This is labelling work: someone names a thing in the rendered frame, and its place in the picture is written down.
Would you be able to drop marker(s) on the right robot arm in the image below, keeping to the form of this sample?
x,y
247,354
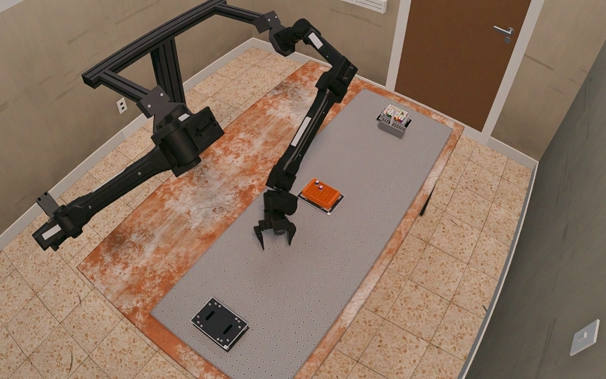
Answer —
x,y
177,148

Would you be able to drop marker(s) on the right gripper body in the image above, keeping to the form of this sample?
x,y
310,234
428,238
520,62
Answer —
x,y
61,240

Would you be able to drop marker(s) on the grey slotted rack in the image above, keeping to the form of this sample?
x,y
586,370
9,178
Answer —
x,y
394,129

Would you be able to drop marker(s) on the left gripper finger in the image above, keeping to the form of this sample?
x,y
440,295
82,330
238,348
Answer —
x,y
260,237
290,235

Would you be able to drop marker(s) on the orange grid tube rack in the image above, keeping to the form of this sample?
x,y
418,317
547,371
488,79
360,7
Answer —
x,y
325,198

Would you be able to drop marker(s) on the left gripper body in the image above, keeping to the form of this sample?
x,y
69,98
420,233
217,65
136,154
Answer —
x,y
262,226

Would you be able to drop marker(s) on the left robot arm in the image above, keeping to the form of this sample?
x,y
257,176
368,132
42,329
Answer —
x,y
337,80

